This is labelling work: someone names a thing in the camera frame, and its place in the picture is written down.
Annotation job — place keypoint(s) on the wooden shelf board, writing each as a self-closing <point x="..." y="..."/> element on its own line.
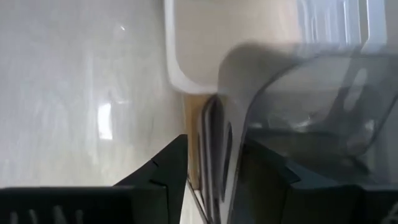
<point x="191" y="130"/>

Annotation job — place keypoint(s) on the clear plastic basket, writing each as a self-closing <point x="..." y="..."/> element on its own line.
<point x="202" y="46"/>

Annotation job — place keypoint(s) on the grey translucent plastic basket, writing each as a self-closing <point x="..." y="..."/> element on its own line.
<point x="311" y="93"/>
<point x="217" y="149"/>

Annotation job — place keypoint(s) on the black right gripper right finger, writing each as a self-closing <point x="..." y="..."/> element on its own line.
<point x="261" y="193"/>

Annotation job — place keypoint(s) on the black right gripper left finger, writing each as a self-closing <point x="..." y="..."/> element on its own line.
<point x="164" y="168"/>

